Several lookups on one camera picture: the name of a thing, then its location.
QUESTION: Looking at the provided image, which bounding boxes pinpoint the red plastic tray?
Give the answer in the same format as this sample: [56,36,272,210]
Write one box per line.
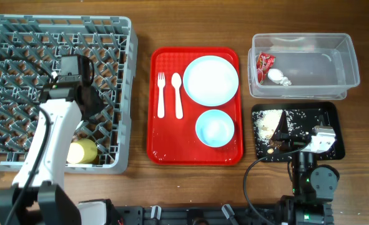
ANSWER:
[147,47,244,166]

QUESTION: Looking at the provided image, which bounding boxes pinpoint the white tissue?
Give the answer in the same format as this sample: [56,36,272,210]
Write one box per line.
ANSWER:
[267,69,292,86]

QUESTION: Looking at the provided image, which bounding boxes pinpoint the red snack wrapper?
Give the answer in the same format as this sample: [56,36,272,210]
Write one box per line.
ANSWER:
[256,52,276,84]

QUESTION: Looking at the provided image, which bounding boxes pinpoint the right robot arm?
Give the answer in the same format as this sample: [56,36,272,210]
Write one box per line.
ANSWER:
[270,112,340,224]

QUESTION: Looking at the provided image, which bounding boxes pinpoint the clear plastic bin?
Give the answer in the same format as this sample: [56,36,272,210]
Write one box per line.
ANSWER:
[248,32,360,99]

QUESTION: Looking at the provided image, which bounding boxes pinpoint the yellow plastic cup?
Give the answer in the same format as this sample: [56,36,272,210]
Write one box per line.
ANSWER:
[67,139,97,164]

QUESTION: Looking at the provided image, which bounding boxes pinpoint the large light blue plate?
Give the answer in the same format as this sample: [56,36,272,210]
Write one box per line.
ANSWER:
[183,56,239,107]

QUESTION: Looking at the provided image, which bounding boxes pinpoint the black tray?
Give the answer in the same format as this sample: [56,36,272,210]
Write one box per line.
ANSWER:
[251,102,345,163]

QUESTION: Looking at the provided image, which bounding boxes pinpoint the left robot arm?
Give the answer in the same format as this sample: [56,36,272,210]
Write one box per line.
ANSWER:
[0,54,105,224]

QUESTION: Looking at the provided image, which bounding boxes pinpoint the white plastic spoon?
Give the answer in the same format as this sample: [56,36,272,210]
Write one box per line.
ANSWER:
[171,72,184,119]

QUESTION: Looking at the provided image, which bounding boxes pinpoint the food scraps with rice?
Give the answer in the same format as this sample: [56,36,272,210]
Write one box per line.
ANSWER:
[254,109,337,157]

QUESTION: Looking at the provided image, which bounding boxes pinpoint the small light blue bowl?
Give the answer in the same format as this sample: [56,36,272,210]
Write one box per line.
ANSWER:
[195,109,235,148]

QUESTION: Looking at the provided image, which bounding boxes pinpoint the grey dishwasher rack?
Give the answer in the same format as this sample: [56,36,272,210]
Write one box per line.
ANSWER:
[0,14,138,174]

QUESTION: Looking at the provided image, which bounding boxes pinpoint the white plastic fork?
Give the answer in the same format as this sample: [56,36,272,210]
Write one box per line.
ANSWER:
[157,72,165,118]

